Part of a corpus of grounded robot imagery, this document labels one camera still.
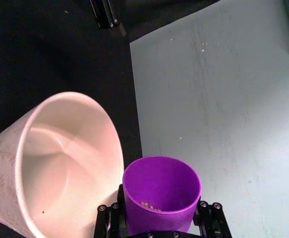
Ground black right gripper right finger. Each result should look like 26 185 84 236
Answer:
192 199 233 238

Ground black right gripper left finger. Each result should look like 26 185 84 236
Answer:
94 183 132 238

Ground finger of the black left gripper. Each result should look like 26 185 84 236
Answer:
89 0 126 37

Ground purple plastic cup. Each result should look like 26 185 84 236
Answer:
122 155 202 236

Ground small tan beans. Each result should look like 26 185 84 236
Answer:
140 201 162 212

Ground black table cloth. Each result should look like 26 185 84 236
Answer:
0 0 221 238

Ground large white ceramic cup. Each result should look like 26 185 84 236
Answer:
0 91 125 238

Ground pale grey flat board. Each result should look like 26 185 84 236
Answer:
129 0 289 238

